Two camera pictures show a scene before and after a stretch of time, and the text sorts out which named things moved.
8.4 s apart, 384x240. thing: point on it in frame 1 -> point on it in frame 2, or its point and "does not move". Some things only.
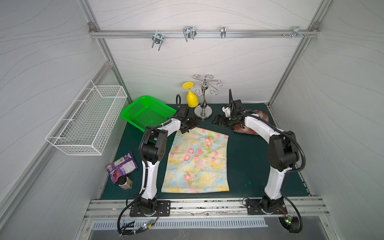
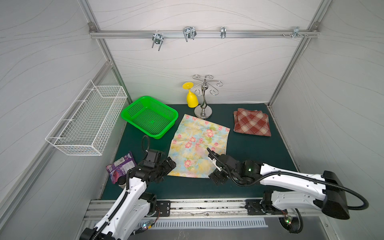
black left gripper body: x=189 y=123 -> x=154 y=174
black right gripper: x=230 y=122 -> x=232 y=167
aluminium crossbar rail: x=203 y=33 does not move
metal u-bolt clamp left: x=158 y=38 does not move
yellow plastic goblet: x=192 y=101 does not move
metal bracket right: x=296 y=32 does not move
